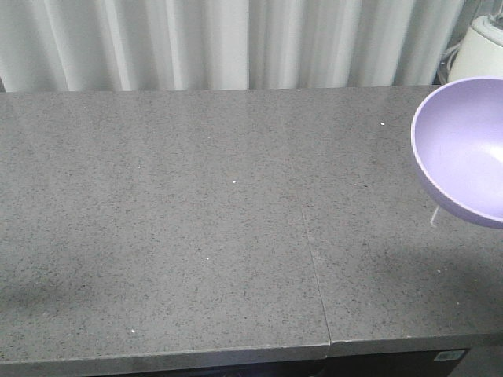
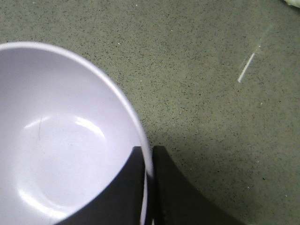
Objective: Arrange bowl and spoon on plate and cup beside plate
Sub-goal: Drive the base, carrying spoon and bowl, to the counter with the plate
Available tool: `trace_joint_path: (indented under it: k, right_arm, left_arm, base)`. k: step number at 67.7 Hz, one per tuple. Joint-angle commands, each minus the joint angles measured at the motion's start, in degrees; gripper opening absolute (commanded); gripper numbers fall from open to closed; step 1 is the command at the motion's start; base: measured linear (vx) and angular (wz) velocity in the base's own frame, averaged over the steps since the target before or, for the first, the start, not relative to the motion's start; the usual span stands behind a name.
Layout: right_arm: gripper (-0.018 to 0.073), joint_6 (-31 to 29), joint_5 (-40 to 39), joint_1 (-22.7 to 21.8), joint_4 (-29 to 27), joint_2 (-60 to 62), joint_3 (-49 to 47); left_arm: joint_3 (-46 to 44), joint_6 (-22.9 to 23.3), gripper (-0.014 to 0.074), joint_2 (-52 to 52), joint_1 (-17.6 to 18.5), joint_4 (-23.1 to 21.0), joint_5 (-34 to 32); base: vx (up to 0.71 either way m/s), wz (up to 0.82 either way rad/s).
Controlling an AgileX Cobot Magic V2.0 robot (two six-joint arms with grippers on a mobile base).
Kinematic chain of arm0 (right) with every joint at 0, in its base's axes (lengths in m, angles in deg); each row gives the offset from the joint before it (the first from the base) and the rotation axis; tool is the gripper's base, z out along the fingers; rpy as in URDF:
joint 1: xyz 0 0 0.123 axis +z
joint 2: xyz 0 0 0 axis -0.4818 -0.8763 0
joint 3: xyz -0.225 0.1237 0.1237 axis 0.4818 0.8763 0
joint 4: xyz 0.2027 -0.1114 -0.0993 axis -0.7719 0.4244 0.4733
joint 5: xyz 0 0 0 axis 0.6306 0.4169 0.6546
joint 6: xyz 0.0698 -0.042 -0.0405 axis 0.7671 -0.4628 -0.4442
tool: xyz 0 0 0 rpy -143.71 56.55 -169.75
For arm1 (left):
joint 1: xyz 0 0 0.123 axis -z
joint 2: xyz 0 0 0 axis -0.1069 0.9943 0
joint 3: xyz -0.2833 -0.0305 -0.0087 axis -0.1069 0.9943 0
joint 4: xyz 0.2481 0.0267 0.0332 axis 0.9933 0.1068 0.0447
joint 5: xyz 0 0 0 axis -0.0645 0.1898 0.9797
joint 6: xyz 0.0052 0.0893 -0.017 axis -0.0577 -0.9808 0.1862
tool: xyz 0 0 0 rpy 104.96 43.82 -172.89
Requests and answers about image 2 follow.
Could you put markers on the white rice cooker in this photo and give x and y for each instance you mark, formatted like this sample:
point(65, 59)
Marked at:
point(294, 3)

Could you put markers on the lilac plastic bowl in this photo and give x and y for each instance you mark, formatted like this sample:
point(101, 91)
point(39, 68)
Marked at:
point(66, 131)

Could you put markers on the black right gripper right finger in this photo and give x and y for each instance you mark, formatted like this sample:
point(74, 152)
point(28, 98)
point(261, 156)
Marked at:
point(177, 201)

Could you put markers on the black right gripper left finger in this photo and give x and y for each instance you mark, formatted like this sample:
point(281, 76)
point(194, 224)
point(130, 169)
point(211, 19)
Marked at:
point(121, 202)

